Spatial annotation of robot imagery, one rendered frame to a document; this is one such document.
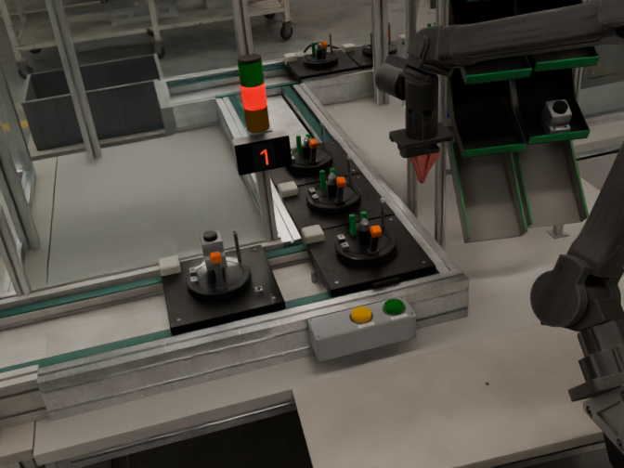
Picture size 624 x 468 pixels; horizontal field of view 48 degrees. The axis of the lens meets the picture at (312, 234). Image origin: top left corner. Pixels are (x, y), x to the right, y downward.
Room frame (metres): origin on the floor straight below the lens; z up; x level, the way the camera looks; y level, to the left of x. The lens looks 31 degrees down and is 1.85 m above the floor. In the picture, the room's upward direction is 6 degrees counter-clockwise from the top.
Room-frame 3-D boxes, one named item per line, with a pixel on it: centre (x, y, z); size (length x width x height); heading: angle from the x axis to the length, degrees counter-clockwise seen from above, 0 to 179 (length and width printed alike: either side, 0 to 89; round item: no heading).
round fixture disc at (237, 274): (1.28, 0.21, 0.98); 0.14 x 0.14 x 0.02
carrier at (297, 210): (1.59, -0.06, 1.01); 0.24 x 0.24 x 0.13; 13
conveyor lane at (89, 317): (1.31, 0.18, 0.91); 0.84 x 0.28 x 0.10; 103
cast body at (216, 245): (1.29, 0.22, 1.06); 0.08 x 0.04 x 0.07; 13
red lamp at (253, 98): (1.42, 0.09, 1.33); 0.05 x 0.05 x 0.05
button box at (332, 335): (1.12, -0.08, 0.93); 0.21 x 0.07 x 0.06; 103
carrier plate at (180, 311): (1.28, 0.21, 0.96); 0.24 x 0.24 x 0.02; 13
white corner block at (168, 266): (1.35, 0.33, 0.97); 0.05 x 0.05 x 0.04; 13
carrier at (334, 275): (1.35, -0.12, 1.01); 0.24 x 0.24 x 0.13; 13
